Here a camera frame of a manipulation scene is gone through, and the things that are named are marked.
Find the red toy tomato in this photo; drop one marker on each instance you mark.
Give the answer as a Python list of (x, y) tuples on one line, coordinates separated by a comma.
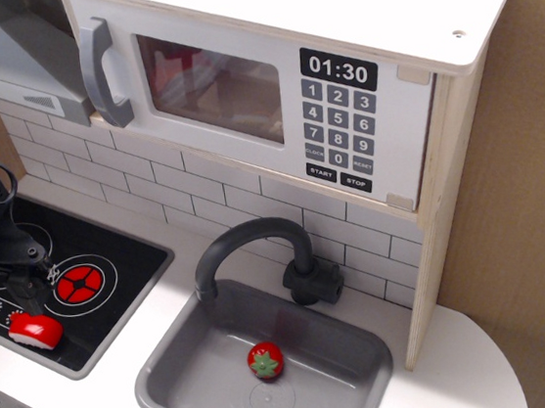
[(266, 360)]

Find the red white toy sushi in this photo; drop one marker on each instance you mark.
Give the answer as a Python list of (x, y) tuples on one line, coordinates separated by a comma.
[(39, 331)]

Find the grey plastic toy sink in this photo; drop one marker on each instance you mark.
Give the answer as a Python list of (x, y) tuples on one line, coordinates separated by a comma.
[(201, 362)]

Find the red object inside microwave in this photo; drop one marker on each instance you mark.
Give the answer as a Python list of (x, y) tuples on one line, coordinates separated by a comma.
[(173, 61)]

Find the brown cardboard panel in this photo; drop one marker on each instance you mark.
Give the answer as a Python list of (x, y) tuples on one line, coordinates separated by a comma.
[(495, 266)]

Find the dark grey toy faucet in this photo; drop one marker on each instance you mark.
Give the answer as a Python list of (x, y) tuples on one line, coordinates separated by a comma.
[(307, 280)]

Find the white toy microwave door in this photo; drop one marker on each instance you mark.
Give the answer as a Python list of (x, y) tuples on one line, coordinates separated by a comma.
[(308, 107)]

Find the white wooden microwave cabinet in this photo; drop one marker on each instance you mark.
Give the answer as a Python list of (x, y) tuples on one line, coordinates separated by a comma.
[(448, 38)]

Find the grey toy range hood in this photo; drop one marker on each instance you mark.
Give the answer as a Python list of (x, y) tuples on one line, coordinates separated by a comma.
[(39, 65)]

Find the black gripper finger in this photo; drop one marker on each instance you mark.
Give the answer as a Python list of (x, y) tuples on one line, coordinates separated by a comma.
[(28, 292)]

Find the grey microwave door handle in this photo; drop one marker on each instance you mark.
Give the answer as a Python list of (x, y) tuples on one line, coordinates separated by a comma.
[(94, 42)]

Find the black toy stove top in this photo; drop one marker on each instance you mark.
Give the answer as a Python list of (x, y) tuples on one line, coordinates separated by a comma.
[(101, 278)]

